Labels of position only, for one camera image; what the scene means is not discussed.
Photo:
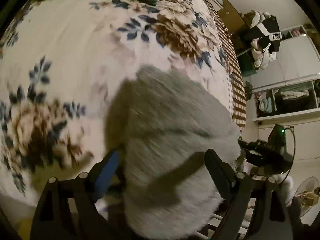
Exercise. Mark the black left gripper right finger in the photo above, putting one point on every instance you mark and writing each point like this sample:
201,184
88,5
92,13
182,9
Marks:
270,219

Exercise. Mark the grey fluffy pants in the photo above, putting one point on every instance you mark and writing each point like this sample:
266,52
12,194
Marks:
163,122

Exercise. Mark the brown cardboard box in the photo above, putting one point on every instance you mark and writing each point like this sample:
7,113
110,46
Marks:
231,18

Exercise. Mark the black white jacket pile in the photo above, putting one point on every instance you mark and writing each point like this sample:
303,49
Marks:
265,37

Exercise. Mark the floral cream bed blanket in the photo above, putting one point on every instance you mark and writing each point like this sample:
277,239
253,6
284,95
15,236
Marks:
63,62

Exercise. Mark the white open shelf unit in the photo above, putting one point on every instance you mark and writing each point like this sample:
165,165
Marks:
289,85

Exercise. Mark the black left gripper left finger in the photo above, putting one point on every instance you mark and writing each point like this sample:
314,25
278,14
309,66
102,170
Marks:
66,208

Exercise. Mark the white standing fan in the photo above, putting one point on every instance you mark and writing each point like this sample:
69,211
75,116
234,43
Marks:
307,195

